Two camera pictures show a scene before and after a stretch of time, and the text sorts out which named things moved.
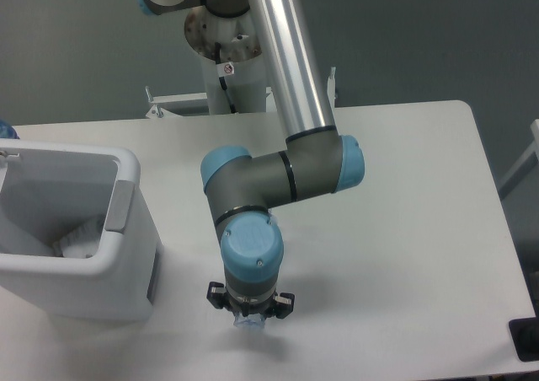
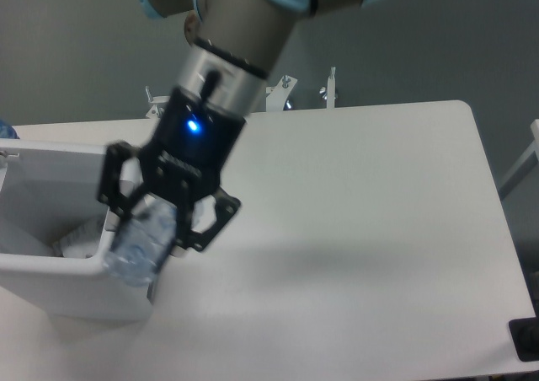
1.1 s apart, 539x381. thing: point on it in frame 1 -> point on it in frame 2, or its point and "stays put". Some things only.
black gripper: (245, 303) -> (194, 139)
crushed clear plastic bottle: (253, 321) -> (143, 243)
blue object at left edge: (8, 131) stays put
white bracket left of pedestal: (158, 110) stays put
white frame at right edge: (525, 163) stays put
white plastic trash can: (48, 189) stays put
